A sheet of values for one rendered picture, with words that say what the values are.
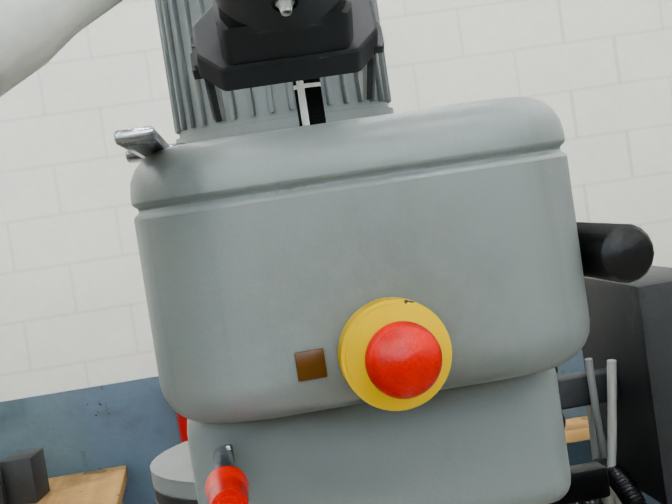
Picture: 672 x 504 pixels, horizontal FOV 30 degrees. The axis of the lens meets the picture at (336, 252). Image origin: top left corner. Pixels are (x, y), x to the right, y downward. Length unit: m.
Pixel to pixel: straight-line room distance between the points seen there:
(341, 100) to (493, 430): 0.38
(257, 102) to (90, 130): 4.07
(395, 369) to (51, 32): 0.24
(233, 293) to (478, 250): 0.14
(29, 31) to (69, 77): 4.53
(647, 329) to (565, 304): 0.46
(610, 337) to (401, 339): 0.64
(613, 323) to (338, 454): 0.51
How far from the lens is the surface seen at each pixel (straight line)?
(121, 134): 0.63
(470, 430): 0.80
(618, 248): 0.75
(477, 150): 0.70
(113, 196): 5.11
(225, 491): 0.65
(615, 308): 1.23
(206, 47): 0.83
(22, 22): 0.62
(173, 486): 1.42
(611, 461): 1.24
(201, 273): 0.69
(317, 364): 0.68
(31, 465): 4.72
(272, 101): 1.06
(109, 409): 5.16
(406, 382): 0.64
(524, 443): 0.81
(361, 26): 0.83
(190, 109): 1.10
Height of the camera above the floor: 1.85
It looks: 3 degrees down
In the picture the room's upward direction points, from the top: 8 degrees counter-clockwise
